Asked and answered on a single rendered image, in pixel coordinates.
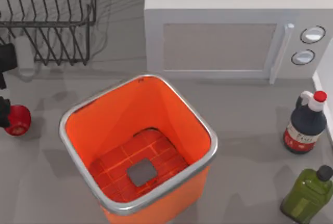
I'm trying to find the pale grey rounded box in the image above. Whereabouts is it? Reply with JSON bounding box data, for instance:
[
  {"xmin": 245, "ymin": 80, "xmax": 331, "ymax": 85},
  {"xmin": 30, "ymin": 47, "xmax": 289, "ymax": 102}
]
[{"xmin": 13, "ymin": 35, "xmax": 36, "ymax": 77}]

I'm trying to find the red round can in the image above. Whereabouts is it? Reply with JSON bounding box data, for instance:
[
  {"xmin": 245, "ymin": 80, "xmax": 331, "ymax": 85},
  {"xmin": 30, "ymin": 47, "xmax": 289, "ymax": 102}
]
[{"xmin": 4, "ymin": 104, "xmax": 32, "ymax": 137}]

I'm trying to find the orange bin with metal rim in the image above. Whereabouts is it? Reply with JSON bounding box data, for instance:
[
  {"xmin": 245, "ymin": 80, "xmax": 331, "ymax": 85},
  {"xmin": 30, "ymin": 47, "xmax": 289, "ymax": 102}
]
[{"xmin": 59, "ymin": 73, "xmax": 219, "ymax": 224}]

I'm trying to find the grey square pad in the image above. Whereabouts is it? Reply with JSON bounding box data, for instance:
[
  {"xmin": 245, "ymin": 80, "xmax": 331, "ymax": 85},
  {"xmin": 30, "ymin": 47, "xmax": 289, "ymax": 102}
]
[{"xmin": 126, "ymin": 158, "xmax": 158, "ymax": 187}]

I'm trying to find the small round microwave knob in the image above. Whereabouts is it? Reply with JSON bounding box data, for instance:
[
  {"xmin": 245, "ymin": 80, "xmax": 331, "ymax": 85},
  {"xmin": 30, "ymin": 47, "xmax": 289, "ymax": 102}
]
[{"xmin": 291, "ymin": 49, "xmax": 316, "ymax": 66}]

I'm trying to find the dark bottle with red cap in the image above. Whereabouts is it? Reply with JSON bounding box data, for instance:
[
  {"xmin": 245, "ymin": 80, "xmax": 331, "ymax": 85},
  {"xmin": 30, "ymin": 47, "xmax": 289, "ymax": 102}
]
[{"xmin": 283, "ymin": 90, "xmax": 328, "ymax": 155}]

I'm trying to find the large round microwave knob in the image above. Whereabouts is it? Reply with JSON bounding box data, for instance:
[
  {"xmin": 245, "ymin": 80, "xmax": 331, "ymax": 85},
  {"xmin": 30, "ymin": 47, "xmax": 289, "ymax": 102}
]
[{"xmin": 300, "ymin": 25, "xmax": 327, "ymax": 44}]

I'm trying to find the green bottle with black cap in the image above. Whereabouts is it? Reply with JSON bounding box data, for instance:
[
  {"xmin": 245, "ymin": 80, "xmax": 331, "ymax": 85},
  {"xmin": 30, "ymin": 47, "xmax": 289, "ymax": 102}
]
[{"xmin": 279, "ymin": 165, "xmax": 333, "ymax": 224}]

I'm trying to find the black wire dish rack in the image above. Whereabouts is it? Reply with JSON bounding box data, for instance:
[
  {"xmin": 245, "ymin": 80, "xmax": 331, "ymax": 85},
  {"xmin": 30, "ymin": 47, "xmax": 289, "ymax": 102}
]
[{"xmin": 0, "ymin": 0, "xmax": 99, "ymax": 67}]

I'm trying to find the pale microwave door handle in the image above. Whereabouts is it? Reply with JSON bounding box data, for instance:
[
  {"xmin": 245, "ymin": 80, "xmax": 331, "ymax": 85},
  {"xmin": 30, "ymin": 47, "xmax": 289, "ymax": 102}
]
[{"xmin": 268, "ymin": 22, "xmax": 296, "ymax": 85}]

